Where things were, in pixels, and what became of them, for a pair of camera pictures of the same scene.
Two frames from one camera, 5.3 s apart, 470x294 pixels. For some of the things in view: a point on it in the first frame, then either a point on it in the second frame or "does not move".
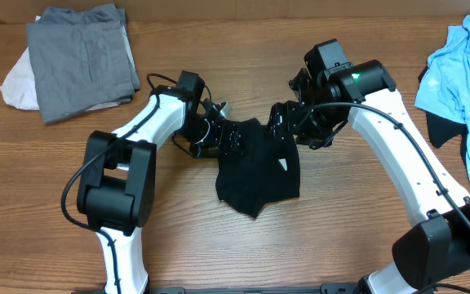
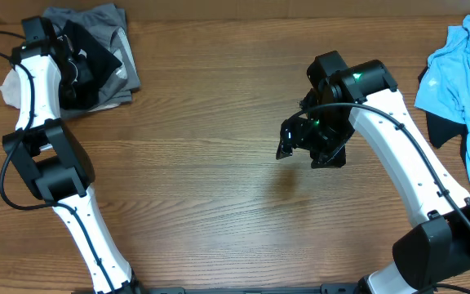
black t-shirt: (268, 169) to (96, 64)
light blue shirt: (459, 82) does not move
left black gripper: (219, 143) to (68, 90)
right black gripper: (290, 113) to (295, 136)
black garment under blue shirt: (441, 130) does not move
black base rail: (325, 288) does not move
